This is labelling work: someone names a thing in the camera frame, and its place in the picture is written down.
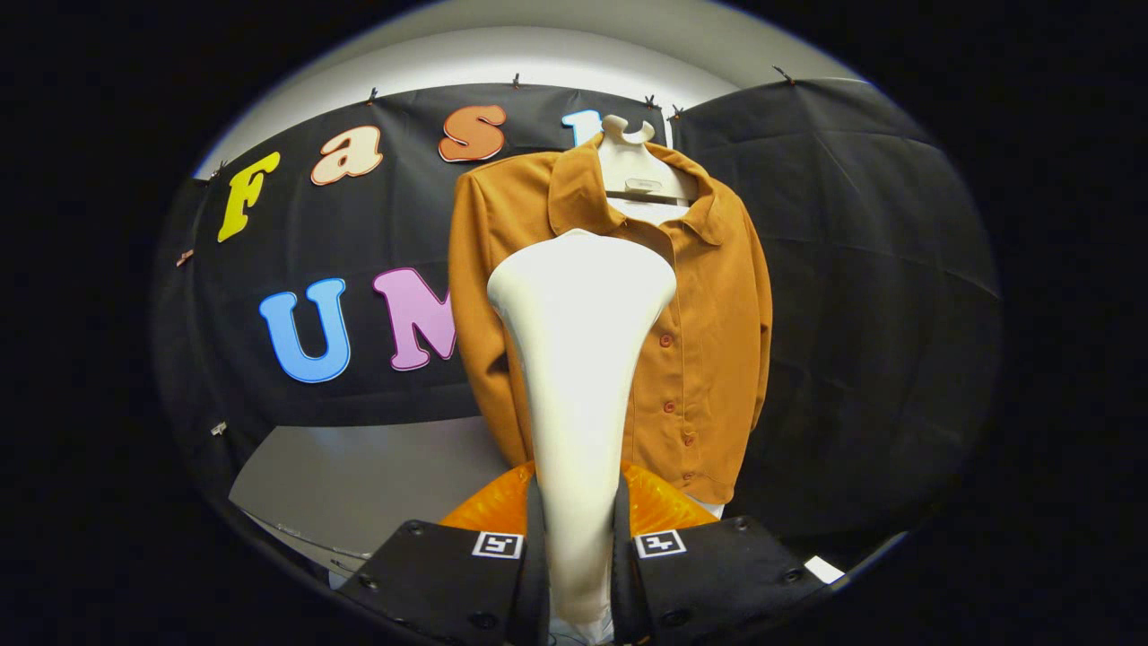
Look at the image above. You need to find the white garment steamer head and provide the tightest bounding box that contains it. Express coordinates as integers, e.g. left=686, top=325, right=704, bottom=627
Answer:
left=487, top=228, right=678, bottom=629

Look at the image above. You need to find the row of black clips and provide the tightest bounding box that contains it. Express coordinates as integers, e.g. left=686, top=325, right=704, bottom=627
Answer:
left=211, top=65, right=797, bottom=180

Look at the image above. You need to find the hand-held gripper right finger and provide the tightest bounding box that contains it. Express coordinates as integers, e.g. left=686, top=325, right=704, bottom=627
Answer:
left=612, top=459, right=831, bottom=646

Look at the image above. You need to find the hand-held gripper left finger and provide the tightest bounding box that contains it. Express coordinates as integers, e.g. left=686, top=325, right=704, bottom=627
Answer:
left=336, top=459, right=550, bottom=646

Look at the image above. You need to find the orange button shirt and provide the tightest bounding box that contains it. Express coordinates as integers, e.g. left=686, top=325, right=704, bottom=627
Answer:
left=447, top=135, right=774, bottom=505

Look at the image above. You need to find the white mannequin hanger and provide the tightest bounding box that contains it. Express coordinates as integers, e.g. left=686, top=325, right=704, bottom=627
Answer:
left=596, top=114, right=726, bottom=521

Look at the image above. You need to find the black backdrop cloth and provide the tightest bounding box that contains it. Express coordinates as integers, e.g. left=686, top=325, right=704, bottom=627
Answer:
left=152, top=79, right=1004, bottom=575

